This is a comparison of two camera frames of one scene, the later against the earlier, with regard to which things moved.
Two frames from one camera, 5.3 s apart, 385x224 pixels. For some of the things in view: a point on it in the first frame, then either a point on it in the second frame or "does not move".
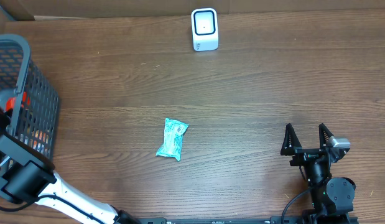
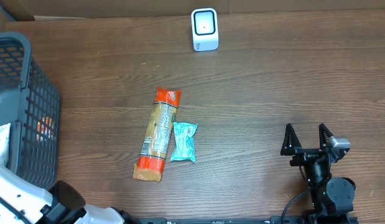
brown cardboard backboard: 41,9 does not move
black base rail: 282,219 does not move
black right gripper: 291,146 does not move
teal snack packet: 173,132 -> 185,142
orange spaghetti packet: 28,132 -> 151,160
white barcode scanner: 204,29 does not move
